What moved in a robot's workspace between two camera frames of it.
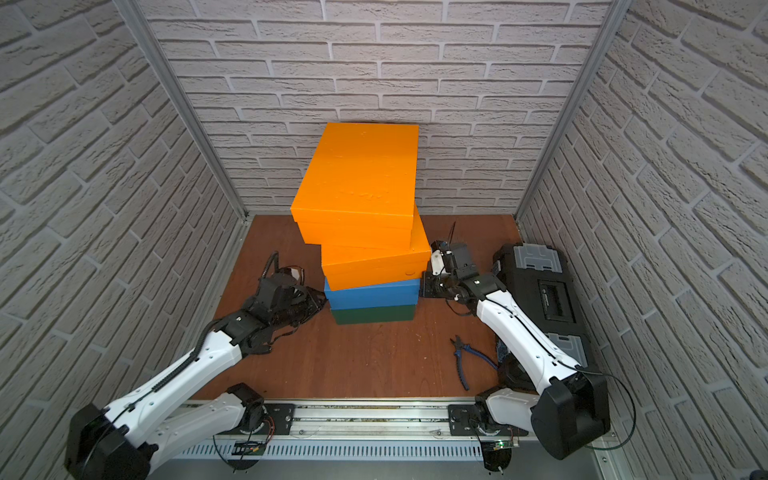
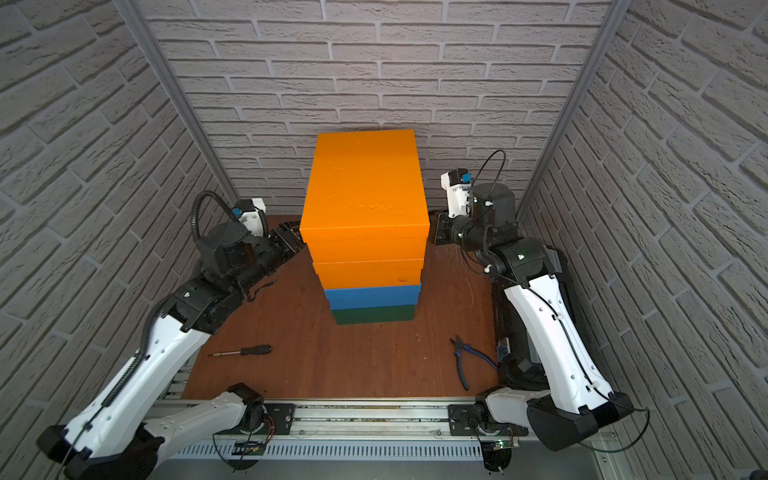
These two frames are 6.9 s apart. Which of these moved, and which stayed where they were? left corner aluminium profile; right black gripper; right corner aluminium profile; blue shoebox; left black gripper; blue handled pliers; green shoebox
Moved: right black gripper; left black gripper
Stayed: right corner aluminium profile; blue shoebox; blue handled pliers; green shoebox; left corner aluminium profile
